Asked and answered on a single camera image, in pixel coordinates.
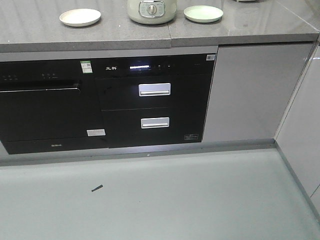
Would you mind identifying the black two-drawer sterilizer cabinet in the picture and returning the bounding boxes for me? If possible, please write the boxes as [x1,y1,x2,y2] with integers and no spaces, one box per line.
[91,46,217,148]

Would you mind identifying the small black floor debris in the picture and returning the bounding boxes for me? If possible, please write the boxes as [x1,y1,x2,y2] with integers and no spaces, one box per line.
[91,184,103,192]

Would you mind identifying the pale green electric cooking pot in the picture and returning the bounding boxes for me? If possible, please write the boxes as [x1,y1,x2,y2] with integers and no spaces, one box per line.
[127,0,177,25]

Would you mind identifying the mint green plate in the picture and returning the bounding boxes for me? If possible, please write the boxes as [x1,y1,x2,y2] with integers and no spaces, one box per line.
[183,5,224,23]

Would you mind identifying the black built-in dishwasher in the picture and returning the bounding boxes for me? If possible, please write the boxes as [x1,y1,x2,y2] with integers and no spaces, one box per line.
[0,59,108,155]

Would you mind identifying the cream white plate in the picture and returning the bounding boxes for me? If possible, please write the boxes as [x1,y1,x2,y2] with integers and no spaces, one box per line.
[59,8,101,27]

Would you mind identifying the white rice cooker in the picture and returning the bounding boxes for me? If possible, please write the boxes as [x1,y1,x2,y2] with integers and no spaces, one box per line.
[235,0,260,2]

